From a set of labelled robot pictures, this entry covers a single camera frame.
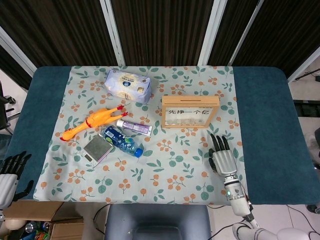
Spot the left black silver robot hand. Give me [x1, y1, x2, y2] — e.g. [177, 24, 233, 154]
[0, 151, 35, 211]

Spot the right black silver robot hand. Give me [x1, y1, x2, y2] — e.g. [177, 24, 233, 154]
[208, 133, 239, 177]

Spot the brown cardboard box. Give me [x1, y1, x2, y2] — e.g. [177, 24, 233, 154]
[3, 199, 85, 240]

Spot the teal table cover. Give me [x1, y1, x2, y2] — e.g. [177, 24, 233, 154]
[4, 65, 317, 206]

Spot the floral fruit print tablecloth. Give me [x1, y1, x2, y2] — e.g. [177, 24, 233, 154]
[32, 65, 250, 205]

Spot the black stand equipment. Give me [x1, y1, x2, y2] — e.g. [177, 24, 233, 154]
[0, 79, 17, 131]

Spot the blue grey chair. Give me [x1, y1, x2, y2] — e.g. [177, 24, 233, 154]
[103, 203, 213, 240]

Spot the silver digital pocket scale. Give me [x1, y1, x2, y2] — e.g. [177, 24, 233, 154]
[82, 136, 116, 169]

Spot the purple white toothpaste tube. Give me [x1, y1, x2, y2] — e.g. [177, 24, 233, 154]
[116, 119, 153, 137]

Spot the blue capped water bottle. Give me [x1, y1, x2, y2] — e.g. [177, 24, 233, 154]
[99, 125, 145, 158]

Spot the yellow rubber chicken toy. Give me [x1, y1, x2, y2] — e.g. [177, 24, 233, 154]
[59, 104, 129, 142]

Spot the pale blue tissue pack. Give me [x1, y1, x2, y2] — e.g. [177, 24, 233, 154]
[103, 68, 153, 104]

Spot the dark folding screen partition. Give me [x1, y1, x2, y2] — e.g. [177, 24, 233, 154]
[0, 0, 320, 91]

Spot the wooden framed box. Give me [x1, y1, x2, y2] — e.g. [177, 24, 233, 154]
[161, 95, 221, 130]

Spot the black floor cable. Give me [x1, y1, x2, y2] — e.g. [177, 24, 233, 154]
[93, 204, 111, 236]

